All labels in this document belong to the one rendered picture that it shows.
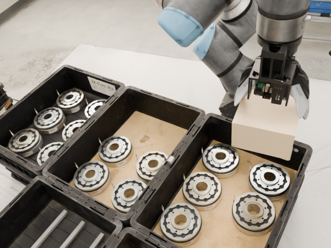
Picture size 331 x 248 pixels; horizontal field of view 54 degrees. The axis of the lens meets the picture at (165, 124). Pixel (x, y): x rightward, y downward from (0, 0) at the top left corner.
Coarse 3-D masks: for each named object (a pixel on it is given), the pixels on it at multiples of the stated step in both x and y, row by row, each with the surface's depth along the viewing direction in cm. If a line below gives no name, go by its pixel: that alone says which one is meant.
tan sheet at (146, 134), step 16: (128, 128) 108; (144, 128) 107; (160, 128) 106; (176, 128) 105; (144, 144) 102; (160, 144) 102; (176, 144) 101; (96, 160) 101; (112, 176) 96; (128, 176) 95; (112, 208) 88
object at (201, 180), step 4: (196, 180) 87; (200, 180) 86; (204, 180) 86; (196, 184) 86; (208, 184) 85; (196, 188) 85; (208, 188) 84; (196, 192) 84; (200, 192) 84; (204, 192) 84; (208, 192) 84
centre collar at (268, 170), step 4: (264, 172) 86; (268, 172) 86; (272, 172) 85; (276, 172) 85; (260, 176) 85; (276, 176) 84; (264, 180) 84; (276, 180) 83; (268, 184) 83; (272, 184) 83
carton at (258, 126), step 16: (256, 96) 69; (240, 112) 67; (256, 112) 66; (272, 112) 65; (288, 112) 65; (240, 128) 65; (256, 128) 63; (272, 128) 63; (288, 128) 62; (240, 144) 69; (256, 144) 67; (272, 144) 65; (288, 144) 63
